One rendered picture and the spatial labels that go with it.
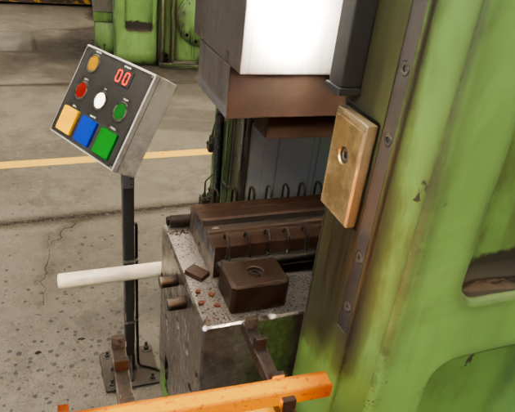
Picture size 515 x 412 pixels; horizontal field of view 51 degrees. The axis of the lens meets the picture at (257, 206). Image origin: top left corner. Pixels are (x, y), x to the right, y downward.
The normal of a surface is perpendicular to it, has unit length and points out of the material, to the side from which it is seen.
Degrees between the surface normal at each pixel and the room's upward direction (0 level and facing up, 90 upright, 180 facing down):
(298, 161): 90
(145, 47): 90
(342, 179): 90
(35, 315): 0
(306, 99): 90
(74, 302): 0
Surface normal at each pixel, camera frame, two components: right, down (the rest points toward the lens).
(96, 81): -0.55, -0.19
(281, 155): 0.35, 0.49
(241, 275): 0.11, -0.87
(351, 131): -0.93, 0.08
